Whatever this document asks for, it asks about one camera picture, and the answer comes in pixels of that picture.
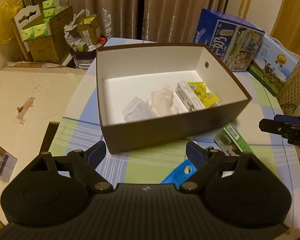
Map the checked tablecloth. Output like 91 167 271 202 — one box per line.
48 37 300 230

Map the brown open cardboard box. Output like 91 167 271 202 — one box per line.
95 43 251 154

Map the beige curtain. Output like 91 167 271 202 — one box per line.
68 0 228 42

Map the small open cardboard box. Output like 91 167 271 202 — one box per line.
77 15 102 45

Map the yellow plastic bag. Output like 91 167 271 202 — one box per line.
0 0 24 45

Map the clear plastic case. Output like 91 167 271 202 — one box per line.
122 97 157 122

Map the blue cream tube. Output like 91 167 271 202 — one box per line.
161 159 197 188

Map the quilted beige chair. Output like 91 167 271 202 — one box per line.
276 51 300 115

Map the small photo card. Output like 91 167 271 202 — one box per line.
0 146 18 181

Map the brown cardboard tissue box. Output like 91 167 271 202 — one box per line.
11 0 73 64

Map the yellow snack packet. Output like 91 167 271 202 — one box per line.
187 82 219 108

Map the light blue milk carton box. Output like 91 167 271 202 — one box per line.
247 34 299 96

